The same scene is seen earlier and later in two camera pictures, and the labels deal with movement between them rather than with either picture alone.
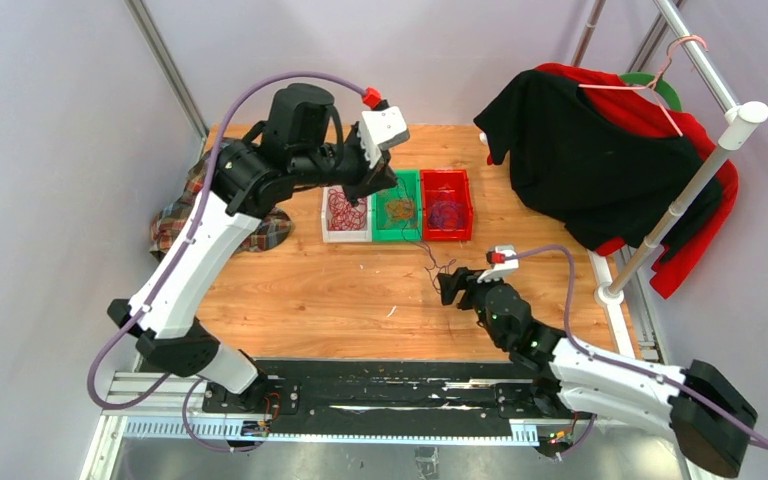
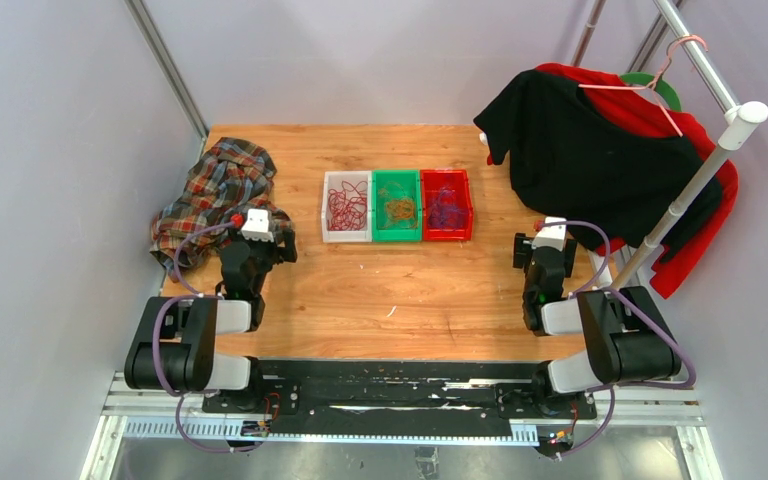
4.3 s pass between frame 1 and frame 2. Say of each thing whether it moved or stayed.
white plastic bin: stayed
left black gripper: moved
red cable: stayed
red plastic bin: stayed
